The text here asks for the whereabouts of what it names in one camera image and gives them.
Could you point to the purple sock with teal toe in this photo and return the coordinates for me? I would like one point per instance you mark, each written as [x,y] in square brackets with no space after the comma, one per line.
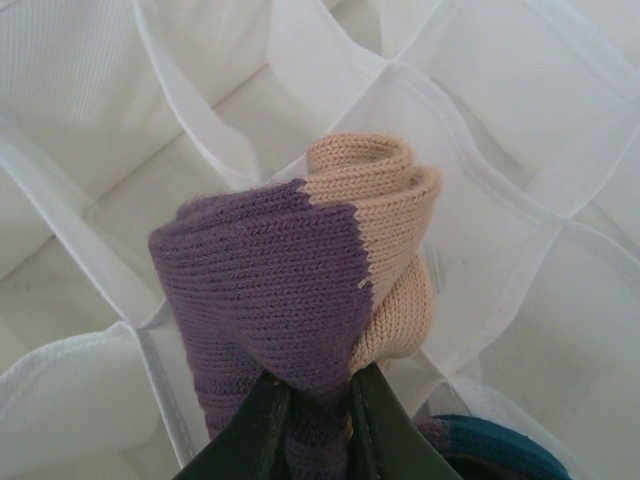
[500,440]

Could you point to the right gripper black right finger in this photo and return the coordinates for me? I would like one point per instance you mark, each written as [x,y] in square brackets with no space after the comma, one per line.
[390,440]

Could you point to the white fabric divided organizer box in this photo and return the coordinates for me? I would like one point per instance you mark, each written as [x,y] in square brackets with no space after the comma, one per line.
[100,150]

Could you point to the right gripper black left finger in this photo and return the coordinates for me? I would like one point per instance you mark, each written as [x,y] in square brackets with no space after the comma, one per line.
[250,440]

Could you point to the purple sock with beige toe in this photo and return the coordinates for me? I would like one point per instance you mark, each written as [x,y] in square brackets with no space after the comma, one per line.
[280,280]

